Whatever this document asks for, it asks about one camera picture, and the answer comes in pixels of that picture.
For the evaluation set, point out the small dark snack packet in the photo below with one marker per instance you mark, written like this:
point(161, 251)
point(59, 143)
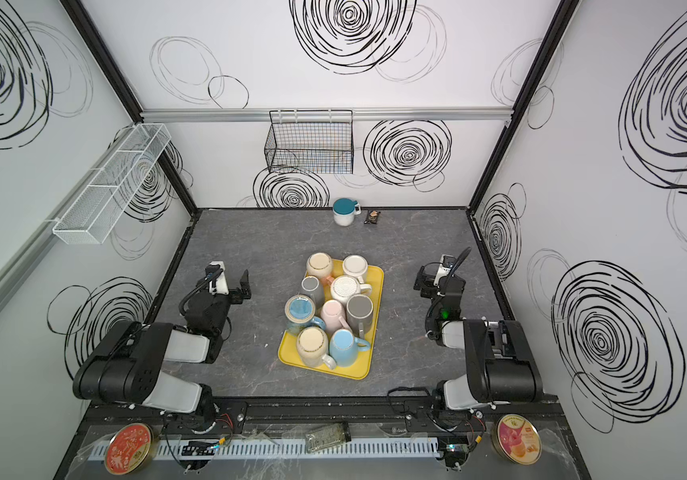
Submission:
point(372, 217)

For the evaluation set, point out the clear plastic packet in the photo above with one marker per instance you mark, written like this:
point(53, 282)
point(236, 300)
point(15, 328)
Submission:
point(327, 437)

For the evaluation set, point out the white wire wall shelf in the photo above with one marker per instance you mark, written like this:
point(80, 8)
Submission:
point(120, 175)

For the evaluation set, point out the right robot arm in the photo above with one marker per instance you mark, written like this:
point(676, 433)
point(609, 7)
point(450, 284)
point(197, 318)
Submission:
point(499, 365)

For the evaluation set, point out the light blue mug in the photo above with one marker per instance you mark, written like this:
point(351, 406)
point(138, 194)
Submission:
point(345, 348)

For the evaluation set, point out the yellow plastic tray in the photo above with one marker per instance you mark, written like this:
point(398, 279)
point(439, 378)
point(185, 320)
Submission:
point(288, 351)

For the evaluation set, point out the teal lidded white mug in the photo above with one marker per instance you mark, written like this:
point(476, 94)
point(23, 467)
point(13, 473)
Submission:
point(345, 211)

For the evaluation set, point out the beige mug back left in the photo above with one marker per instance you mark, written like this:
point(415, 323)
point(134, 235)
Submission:
point(320, 265)

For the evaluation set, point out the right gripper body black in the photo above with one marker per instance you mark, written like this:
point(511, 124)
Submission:
point(450, 285)

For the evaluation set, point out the pink mug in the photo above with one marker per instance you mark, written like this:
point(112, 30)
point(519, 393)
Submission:
point(333, 314)

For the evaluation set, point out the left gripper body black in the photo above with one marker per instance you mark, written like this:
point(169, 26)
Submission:
point(239, 293)

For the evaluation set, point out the black wire wall basket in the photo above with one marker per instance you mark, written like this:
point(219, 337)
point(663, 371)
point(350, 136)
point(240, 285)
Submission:
point(318, 141)

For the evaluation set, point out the grey tall mug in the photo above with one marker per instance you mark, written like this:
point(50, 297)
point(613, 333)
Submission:
point(359, 314)

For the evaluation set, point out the cream mug with handle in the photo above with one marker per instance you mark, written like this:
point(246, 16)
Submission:
point(344, 287)

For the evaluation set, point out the white slotted cable duct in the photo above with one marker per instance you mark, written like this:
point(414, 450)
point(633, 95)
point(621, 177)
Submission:
point(296, 449)

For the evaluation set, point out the blue butterfly mug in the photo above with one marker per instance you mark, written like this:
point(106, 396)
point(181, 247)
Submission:
point(301, 313)

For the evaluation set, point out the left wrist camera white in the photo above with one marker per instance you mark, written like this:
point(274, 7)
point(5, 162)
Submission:
point(218, 283)

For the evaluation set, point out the beige speckled mug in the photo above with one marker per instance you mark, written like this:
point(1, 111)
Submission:
point(313, 348)

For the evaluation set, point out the pink orange round tin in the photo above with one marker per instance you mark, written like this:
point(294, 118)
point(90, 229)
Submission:
point(516, 439)

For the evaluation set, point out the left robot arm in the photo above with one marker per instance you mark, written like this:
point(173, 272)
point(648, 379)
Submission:
point(127, 365)

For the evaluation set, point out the red round tin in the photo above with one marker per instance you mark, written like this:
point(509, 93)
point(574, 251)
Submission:
point(130, 449)

